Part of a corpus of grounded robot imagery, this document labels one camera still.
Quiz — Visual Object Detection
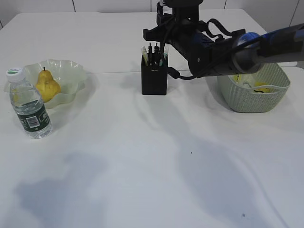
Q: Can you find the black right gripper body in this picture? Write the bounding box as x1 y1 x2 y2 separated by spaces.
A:
143 14 209 71

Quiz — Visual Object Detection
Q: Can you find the yellow pear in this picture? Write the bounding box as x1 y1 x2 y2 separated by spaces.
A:
35 67 61 103

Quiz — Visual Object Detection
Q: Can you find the clear water bottle green label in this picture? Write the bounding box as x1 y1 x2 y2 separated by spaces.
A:
6 68 52 139

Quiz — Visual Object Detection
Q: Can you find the black square pen holder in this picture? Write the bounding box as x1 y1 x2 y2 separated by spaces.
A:
141 56 168 95

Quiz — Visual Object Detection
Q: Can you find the yellow pen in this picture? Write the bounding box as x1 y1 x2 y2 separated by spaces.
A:
141 46 149 66

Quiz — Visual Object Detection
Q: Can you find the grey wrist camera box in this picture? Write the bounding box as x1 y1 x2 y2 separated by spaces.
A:
156 0 203 25

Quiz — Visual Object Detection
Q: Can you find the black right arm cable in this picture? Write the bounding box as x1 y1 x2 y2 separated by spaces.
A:
159 19 245 80

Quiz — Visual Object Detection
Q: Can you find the green woven plastic basket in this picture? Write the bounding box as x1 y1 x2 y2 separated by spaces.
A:
217 63 290 113

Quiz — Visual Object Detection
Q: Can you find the black pen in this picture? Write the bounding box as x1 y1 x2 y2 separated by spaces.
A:
148 43 153 66
154 43 161 66

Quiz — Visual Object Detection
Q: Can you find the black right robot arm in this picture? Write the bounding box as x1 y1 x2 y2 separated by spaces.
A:
143 14 304 80

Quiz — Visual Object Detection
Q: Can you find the yellow white waste paper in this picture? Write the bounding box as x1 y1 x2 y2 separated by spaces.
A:
232 75 275 93

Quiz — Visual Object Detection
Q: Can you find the green wavy glass plate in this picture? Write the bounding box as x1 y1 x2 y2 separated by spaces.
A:
24 59 87 109

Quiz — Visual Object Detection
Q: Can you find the mint green pen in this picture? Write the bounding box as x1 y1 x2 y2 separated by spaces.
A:
159 44 169 67

